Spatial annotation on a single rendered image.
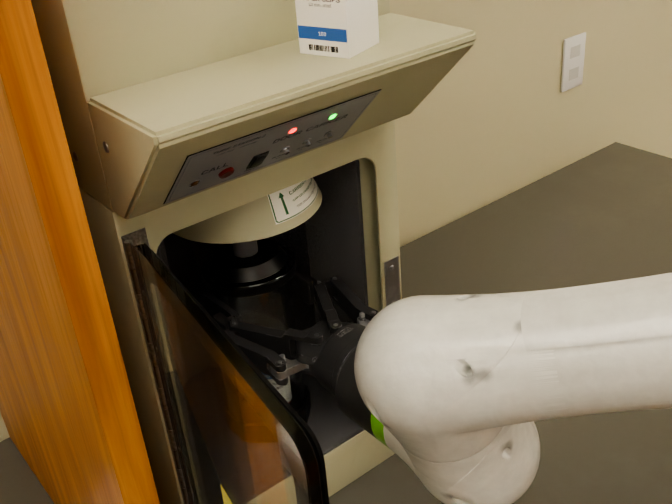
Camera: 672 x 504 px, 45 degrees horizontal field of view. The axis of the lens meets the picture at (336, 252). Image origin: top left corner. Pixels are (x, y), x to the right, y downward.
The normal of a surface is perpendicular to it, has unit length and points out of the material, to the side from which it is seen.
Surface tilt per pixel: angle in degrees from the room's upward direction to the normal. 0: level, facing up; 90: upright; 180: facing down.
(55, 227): 90
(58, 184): 90
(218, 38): 90
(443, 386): 71
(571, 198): 0
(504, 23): 90
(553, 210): 0
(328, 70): 0
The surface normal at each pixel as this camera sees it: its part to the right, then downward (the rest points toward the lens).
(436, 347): -0.31, -0.35
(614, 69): 0.62, 0.35
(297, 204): 0.72, -0.13
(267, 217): 0.35, 0.04
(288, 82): -0.07, -0.86
